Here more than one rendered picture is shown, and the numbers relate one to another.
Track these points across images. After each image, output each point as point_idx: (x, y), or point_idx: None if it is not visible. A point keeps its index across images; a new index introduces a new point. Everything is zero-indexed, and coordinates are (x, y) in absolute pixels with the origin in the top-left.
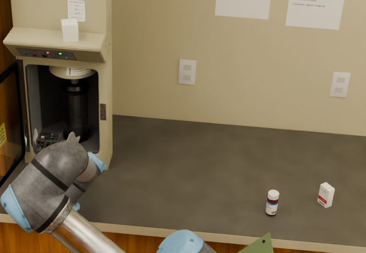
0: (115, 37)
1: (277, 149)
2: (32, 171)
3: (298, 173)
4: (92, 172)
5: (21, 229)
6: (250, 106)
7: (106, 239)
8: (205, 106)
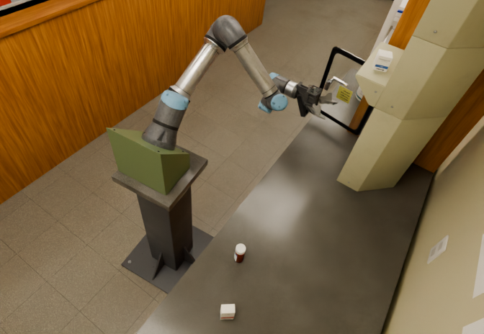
0: (472, 174)
1: (328, 332)
2: None
3: (279, 325)
4: (256, 83)
5: None
6: (400, 331)
7: (194, 67)
8: (411, 286)
